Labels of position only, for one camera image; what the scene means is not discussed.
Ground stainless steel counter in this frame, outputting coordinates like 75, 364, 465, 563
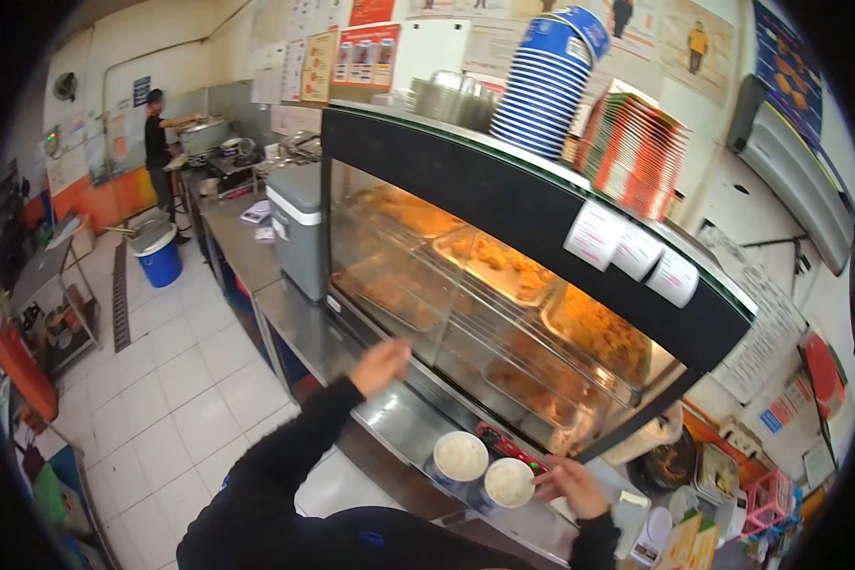
185, 174, 614, 567

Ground stack of clear plastic lids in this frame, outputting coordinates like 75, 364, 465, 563
408, 70, 501, 133

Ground black round pot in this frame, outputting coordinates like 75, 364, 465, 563
627, 427, 699, 497

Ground grey wall air conditioner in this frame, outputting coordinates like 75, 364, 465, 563
727, 73, 855, 277

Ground white digital kitchen scale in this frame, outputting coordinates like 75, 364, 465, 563
628, 506, 675, 568

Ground glass food warmer display cabinet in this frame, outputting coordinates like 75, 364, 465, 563
319, 100, 760, 466

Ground white paper label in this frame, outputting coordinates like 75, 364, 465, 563
645, 248, 701, 309
563, 199, 627, 273
611, 224, 665, 283

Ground large steel cooking pot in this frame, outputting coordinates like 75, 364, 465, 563
178, 116, 230, 158

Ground red control panel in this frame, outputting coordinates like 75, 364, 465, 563
473, 420, 551, 474

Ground metal shelf table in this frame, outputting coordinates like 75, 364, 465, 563
3, 214, 104, 379

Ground person's left hand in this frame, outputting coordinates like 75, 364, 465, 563
349, 338, 414, 399

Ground grey cooler box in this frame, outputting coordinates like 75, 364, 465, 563
266, 162, 329, 303

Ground red poster with cups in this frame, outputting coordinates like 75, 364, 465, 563
330, 21, 402, 91

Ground yellow framed poster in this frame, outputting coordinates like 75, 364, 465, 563
300, 30, 339, 105

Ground stack of red white cartons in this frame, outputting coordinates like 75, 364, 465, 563
576, 78, 692, 223

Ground steel tray of fried chicken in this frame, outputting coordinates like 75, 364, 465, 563
481, 335, 631, 432
331, 249, 457, 334
433, 227, 558, 309
349, 185, 466, 239
541, 281, 655, 389

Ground person's body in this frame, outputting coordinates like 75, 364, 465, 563
177, 456, 546, 570

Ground paper bowl of white rice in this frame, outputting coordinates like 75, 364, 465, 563
427, 430, 490, 491
476, 456, 538, 515

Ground person's left fingers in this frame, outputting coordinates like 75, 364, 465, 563
381, 338, 414, 375

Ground blue bucket with grey lid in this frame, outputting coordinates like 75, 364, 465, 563
130, 222, 184, 289

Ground pink plastic basket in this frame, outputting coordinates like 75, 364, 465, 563
741, 469, 796, 537

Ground person's right fingers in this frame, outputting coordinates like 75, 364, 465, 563
533, 457, 578, 501

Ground stack of blue paper bowls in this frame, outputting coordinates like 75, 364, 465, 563
489, 6, 612, 162

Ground person's right hand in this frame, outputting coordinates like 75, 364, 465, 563
533, 456, 611, 521

